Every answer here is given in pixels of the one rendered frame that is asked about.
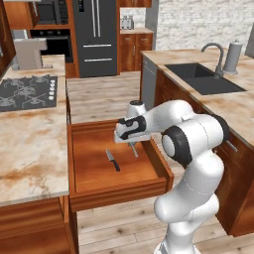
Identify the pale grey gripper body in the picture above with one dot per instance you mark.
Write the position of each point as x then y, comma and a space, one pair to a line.
132, 137

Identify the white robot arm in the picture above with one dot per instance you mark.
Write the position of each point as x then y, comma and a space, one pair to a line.
195, 158

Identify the open wooden drawer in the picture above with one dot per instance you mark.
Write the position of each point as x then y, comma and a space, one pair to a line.
99, 165

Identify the wooden counter cupboards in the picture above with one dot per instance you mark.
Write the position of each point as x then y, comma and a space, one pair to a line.
33, 225

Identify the silver metallic utensil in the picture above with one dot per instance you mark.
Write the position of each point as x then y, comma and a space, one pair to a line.
135, 151

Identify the grey dishwasher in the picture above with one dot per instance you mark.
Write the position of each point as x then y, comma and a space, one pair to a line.
149, 82

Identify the wooden base cupboards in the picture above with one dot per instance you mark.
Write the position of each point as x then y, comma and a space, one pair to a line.
135, 51

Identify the dark grey sink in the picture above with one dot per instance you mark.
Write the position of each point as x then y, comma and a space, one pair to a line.
205, 79

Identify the dark grey fridge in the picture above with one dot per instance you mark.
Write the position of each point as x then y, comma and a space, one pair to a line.
96, 39

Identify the grey curved tap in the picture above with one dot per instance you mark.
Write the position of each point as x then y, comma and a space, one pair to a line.
219, 63

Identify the silver toaster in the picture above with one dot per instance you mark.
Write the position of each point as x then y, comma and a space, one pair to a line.
127, 22

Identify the wooden island cupboards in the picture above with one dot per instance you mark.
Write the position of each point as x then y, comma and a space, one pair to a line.
238, 185

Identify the black gas hob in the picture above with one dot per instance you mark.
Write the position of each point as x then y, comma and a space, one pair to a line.
23, 94

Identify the black built-in oven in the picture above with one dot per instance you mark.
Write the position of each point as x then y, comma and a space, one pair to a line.
53, 41

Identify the white paper towel roll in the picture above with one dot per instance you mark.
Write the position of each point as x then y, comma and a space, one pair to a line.
233, 56

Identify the pale grey countertop appliance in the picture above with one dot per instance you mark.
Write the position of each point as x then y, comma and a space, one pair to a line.
29, 53

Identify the black microwave oven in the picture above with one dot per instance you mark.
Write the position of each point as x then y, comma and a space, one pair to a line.
51, 11

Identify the wooden cupboard beside microwave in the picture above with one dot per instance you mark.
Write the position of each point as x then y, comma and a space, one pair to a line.
20, 13

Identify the wooden wall cupboards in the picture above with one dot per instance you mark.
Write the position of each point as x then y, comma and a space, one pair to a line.
135, 3

